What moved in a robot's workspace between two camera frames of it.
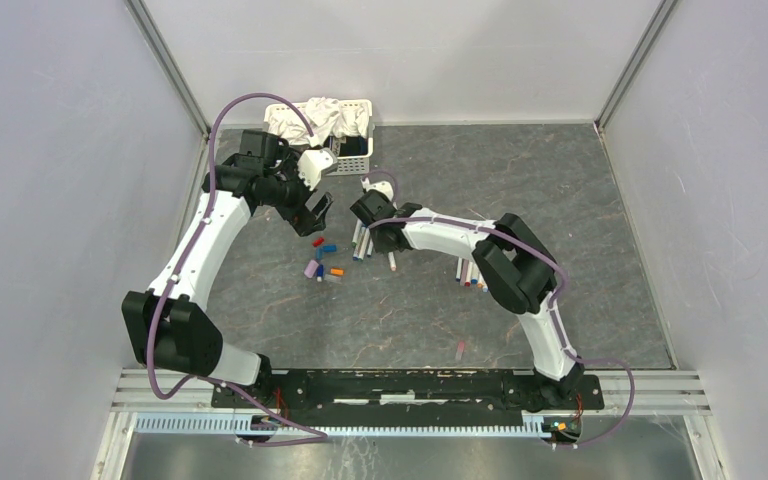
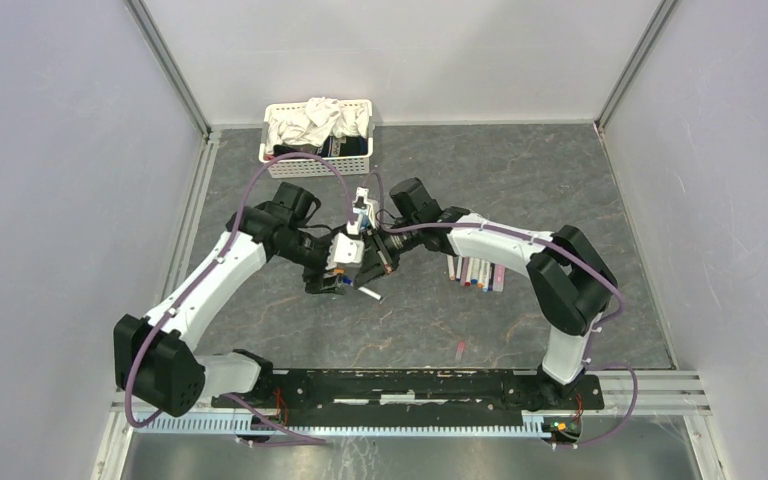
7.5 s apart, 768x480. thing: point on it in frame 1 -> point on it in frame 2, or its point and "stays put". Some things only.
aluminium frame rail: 188,410 stays put
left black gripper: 301,218 -> 315,284
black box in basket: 347,146 stays put
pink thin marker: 465,264 stays put
